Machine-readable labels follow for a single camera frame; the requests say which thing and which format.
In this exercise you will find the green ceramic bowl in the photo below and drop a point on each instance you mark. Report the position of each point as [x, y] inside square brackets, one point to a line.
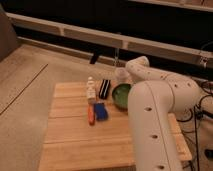
[120, 95]

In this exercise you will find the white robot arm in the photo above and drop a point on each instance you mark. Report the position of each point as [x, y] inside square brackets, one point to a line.
[154, 95]

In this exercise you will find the black white striped box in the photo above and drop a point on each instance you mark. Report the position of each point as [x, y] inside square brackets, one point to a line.
[104, 89]

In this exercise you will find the white small bottle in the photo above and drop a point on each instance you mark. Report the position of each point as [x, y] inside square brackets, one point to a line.
[91, 91]

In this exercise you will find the white plastic cup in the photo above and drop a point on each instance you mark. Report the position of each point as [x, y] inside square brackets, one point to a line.
[121, 74]

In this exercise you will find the orange carrot toy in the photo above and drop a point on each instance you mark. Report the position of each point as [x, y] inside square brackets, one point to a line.
[91, 114]

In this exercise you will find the black bracket on floor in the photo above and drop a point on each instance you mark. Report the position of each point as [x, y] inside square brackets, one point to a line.
[94, 58]

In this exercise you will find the white metal rail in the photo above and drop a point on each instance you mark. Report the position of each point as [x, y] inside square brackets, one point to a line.
[153, 48]

